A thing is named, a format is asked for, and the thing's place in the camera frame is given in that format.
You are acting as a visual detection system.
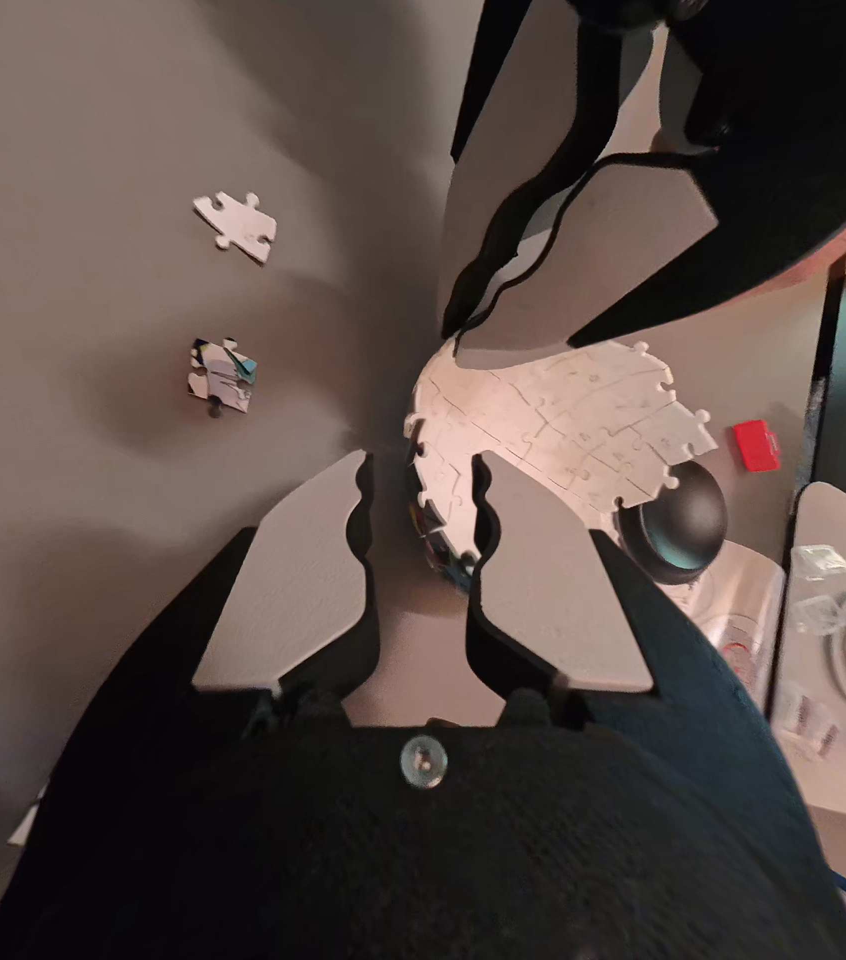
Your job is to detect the small clear plastic case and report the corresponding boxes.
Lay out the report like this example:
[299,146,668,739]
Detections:
[794,592,846,639]
[790,543,846,582]
[779,682,844,762]

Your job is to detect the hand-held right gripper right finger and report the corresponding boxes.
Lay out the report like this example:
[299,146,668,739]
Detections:
[465,450,657,704]

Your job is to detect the white folded instruction leaflet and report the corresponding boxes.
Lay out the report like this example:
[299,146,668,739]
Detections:
[663,540,788,714]

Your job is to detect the small red plastic block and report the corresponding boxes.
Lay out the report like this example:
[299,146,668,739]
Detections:
[732,420,783,474]

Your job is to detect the partly built puzzle ball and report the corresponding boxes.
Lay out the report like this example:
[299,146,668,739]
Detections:
[402,341,720,594]

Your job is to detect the printed loose puzzle piece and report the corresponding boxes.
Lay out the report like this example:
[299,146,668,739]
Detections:
[186,337,259,420]

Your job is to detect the white plastic tray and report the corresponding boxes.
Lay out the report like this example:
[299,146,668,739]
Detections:
[768,481,846,826]

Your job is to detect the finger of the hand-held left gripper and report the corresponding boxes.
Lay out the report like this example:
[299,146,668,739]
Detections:
[436,0,624,339]
[454,153,720,372]

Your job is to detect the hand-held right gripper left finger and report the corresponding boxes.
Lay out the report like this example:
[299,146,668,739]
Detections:
[190,448,382,700]

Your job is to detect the black round ball stand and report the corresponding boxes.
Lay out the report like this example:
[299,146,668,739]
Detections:
[618,459,730,586]

